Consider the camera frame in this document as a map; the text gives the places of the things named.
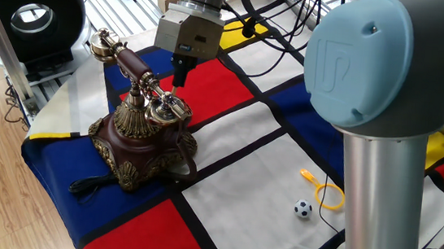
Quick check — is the brown brass phone handset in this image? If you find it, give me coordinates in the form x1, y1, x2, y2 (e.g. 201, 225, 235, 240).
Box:
82, 25, 202, 130

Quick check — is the small toy soccer ball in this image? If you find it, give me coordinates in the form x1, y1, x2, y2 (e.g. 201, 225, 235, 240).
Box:
292, 198, 315, 221

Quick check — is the yellow toy magnifier ring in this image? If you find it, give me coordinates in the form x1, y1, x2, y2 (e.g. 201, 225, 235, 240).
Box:
296, 167, 349, 212

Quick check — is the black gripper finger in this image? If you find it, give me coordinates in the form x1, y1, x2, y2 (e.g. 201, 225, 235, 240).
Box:
168, 52, 191, 90
181, 54, 198, 78

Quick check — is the silver Schunk gripper body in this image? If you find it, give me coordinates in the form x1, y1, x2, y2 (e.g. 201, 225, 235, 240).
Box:
152, 11, 226, 62

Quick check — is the colour block patterned tablecloth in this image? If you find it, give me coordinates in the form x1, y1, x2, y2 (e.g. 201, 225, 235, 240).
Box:
11, 0, 444, 249

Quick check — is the white gripper adapter plate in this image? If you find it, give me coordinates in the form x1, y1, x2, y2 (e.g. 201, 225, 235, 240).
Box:
165, 2, 229, 28

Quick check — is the black wrist cable bundle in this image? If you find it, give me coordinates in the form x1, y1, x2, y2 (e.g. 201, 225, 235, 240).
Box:
214, 0, 325, 85

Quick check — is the black phone line cable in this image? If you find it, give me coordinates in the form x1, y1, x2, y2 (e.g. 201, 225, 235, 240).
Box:
67, 168, 120, 198

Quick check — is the thin black wire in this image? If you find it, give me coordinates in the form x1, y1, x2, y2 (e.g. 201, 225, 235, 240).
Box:
316, 142, 352, 236

